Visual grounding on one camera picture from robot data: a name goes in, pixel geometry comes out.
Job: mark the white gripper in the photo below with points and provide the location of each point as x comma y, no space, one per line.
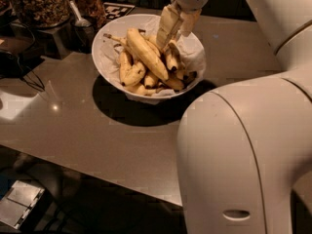
172,20

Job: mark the spotted banana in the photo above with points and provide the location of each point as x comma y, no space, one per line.
172,56

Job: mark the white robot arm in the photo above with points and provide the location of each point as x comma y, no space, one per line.
241,147

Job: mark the large top banana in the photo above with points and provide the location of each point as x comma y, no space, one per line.
145,53

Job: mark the far right banana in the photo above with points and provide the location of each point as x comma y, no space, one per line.
185,75

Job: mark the lower right banana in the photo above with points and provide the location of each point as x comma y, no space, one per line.
174,83

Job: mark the left lower banana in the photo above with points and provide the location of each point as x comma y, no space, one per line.
134,75

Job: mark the small middle banana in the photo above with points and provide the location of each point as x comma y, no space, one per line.
150,80

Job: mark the left curved banana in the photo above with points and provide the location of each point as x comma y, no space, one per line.
125,61

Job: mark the bottom front banana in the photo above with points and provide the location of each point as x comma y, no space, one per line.
139,89

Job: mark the black white fiducial marker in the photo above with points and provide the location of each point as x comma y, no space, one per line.
114,11

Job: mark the glass jar of granola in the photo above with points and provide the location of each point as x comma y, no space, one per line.
93,9

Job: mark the dark scoop holder cup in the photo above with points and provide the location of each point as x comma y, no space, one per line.
82,37

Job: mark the white plastic scoop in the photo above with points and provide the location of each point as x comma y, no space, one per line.
79,20

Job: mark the steel jar stand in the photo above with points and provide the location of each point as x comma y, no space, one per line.
55,41

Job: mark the glass jar of nuts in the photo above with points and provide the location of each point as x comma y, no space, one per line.
41,13

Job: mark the metal box on floor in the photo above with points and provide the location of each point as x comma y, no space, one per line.
18,202

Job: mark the black device with cable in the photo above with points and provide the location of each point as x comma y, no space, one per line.
20,53

